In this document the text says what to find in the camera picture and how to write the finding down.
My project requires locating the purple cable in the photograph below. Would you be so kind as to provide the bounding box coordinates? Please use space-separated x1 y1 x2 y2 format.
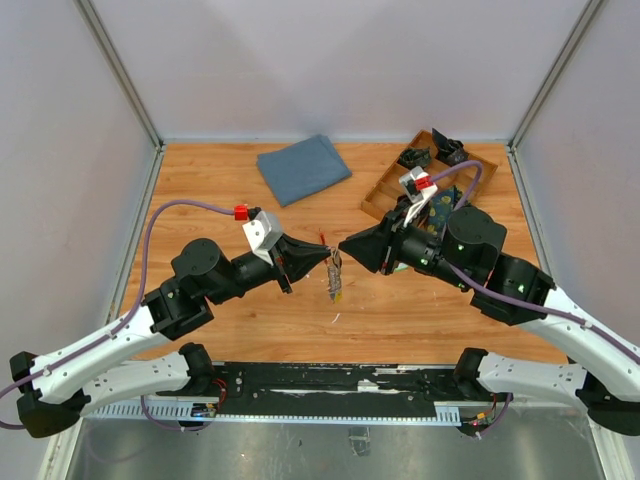
414 160 640 366
0 200 254 431

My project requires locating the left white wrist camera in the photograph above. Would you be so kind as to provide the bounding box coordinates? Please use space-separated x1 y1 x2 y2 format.
242 211 283 265

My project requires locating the dark navy rolled tie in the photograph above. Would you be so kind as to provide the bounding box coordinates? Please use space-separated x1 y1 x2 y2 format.
431 129 469 167

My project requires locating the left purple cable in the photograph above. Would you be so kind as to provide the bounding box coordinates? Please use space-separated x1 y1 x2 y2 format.
0 200 254 431

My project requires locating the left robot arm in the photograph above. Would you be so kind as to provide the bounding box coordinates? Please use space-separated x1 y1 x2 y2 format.
10 234 330 438

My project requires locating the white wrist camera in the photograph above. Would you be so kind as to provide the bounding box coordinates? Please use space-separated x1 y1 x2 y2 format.
242 211 283 265
398 166 438 227

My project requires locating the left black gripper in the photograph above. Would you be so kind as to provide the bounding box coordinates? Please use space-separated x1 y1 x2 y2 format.
208 233 332 305

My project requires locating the dark green rolled tie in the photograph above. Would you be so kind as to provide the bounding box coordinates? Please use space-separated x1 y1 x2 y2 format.
397 147 432 170

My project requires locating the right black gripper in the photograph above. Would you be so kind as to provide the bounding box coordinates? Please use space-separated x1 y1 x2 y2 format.
338 201 473 290

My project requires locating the folded blue cloth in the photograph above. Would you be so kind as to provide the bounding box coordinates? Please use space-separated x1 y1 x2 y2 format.
256 135 352 207

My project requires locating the metal key organizer red handle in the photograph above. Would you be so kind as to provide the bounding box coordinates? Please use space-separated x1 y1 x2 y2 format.
319 231 343 304

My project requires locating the blue yellow floral tie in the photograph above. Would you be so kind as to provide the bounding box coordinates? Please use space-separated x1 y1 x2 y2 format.
421 186 464 237

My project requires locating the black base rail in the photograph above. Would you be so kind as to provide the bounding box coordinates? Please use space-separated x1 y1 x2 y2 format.
154 360 501 420

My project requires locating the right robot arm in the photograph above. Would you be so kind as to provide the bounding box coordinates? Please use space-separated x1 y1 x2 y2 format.
339 206 639 436

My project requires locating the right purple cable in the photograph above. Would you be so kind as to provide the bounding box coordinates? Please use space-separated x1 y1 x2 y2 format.
414 160 640 366

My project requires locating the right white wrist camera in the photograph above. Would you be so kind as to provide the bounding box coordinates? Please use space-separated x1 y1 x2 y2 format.
398 166 438 227

